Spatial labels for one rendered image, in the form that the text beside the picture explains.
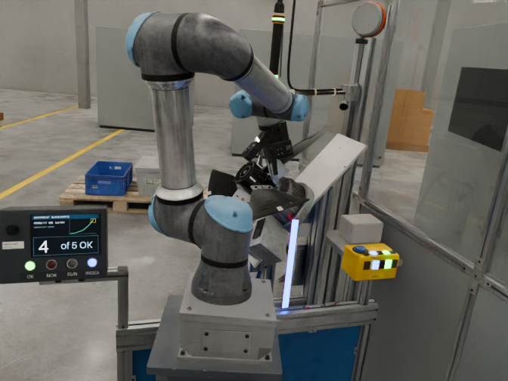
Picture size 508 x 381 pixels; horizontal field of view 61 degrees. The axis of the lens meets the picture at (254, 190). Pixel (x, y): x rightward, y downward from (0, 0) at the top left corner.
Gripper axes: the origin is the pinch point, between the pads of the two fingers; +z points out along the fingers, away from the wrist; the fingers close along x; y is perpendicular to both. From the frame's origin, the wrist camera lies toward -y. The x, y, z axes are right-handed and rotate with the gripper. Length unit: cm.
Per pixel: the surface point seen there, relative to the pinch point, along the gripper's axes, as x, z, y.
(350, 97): 54, -9, 57
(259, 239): 12.1, 25.6, -7.1
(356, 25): 67, -38, 71
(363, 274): -17.8, 33.8, 19.5
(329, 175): 29.3, 15.7, 31.6
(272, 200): 6.1, 9.0, -0.5
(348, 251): -10.8, 28.0, 18.2
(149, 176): 314, 80, -54
